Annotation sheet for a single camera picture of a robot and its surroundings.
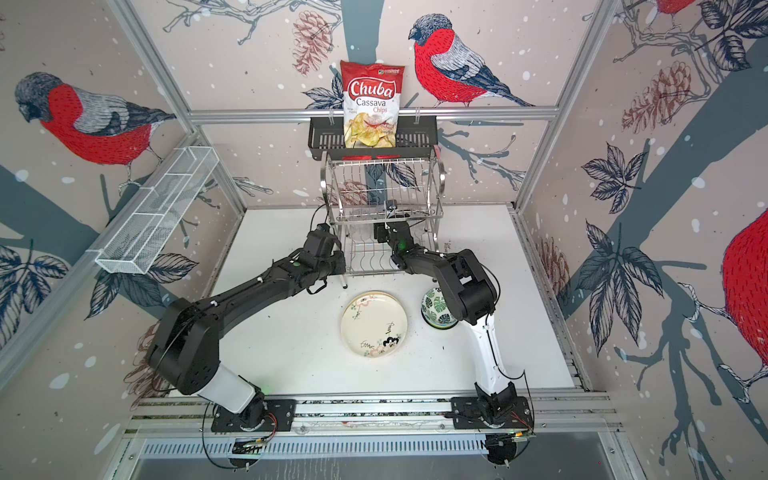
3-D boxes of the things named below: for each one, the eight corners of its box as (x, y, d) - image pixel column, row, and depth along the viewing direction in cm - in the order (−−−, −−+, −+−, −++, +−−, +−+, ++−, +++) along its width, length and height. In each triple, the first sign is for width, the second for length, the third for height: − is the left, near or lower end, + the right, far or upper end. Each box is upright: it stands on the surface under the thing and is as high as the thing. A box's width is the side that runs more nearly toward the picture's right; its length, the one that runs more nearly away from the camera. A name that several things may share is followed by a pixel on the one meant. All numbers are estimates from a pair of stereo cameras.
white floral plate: (338, 357, 84) (337, 354, 81) (345, 296, 96) (344, 292, 94) (408, 357, 83) (408, 354, 81) (406, 296, 96) (406, 292, 94)
